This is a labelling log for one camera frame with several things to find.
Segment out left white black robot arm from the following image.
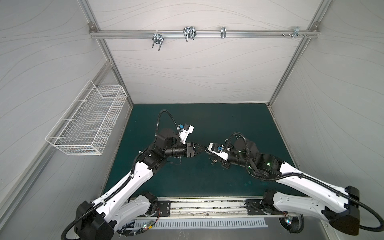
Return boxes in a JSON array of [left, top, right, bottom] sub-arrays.
[[61, 129, 206, 240]]

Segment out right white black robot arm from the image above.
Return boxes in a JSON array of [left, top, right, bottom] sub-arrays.
[[207, 139, 360, 236]]

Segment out green table mat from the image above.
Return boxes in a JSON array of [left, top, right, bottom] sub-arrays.
[[105, 104, 300, 197]]

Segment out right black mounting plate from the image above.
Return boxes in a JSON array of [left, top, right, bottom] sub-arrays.
[[244, 199, 273, 216]]

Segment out black mounting plate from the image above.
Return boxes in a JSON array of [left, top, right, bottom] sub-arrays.
[[244, 199, 273, 216], [139, 201, 171, 217]]

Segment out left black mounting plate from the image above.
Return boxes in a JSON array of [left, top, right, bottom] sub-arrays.
[[139, 201, 171, 217]]

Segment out metal U-bolt hook left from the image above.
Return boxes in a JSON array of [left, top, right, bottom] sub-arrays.
[[152, 33, 164, 51]]

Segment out metal u-bolt hook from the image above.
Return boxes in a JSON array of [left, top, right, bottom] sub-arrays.
[[183, 27, 197, 42], [152, 33, 164, 51]]

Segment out metal U-bolt hook middle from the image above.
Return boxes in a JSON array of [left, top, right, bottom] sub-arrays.
[[183, 27, 197, 42]]

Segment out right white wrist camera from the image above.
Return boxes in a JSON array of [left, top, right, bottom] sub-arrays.
[[207, 143, 229, 161]]

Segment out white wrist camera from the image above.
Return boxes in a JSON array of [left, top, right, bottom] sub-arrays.
[[178, 124, 194, 144], [207, 143, 229, 161]]

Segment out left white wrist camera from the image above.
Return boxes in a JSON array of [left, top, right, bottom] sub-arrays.
[[178, 124, 194, 144]]

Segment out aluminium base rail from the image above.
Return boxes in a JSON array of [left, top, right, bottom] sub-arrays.
[[119, 196, 316, 221]]

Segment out white slotted cable duct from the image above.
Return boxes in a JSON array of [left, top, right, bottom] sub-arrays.
[[152, 217, 268, 230]]

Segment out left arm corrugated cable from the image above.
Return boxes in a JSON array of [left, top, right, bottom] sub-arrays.
[[60, 109, 180, 240]]

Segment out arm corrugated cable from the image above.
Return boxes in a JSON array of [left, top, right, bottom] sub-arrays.
[[223, 132, 384, 232], [60, 109, 180, 240]]

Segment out white wire basket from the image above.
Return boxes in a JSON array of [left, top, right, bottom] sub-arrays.
[[45, 80, 127, 156]]

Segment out small metal bracket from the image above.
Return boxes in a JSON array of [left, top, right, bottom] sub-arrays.
[[221, 27, 227, 39]]

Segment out metal corner bracket right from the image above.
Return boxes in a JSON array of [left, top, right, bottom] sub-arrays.
[[282, 27, 307, 39]]

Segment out aluminium cross rail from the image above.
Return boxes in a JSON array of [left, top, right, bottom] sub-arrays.
[[90, 29, 320, 39]]

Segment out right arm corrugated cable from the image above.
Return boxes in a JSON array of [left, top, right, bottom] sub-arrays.
[[223, 132, 384, 232]]

